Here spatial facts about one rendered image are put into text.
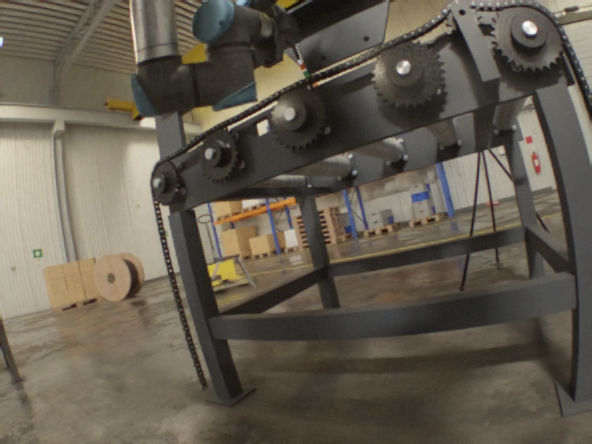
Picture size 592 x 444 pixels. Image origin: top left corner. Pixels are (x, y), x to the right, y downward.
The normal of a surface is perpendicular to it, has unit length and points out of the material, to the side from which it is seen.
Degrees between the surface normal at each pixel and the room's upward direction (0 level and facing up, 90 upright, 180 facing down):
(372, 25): 90
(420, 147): 90
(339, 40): 90
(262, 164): 90
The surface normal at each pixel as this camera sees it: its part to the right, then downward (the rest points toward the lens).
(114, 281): -0.07, -0.01
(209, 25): -0.45, 0.26
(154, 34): 0.34, 0.35
